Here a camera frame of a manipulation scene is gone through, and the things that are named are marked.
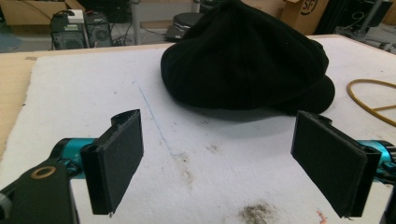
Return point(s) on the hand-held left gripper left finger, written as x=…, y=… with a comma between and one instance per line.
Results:
x=120, y=161

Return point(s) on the grey metal table leg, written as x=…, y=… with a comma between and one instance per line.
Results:
x=135, y=23

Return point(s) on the round black device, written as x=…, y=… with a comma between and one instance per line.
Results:
x=182, y=25

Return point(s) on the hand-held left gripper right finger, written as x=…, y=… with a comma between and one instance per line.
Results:
x=330, y=158

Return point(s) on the white felt mat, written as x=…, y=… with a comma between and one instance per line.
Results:
x=93, y=93

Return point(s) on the black computer tower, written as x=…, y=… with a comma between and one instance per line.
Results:
x=99, y=31
x=67, y=35

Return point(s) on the cardboard box with black print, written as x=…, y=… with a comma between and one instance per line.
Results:
x=306, y=15

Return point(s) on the plain cardboard box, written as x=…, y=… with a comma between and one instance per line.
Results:
x=31, y=11

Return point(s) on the black knit hat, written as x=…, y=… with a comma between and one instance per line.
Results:
x=246, y=62

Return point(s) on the grey metal stand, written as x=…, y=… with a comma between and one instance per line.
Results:
x=370, y=17

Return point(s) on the white small box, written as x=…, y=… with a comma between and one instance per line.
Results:
x=75, y=16

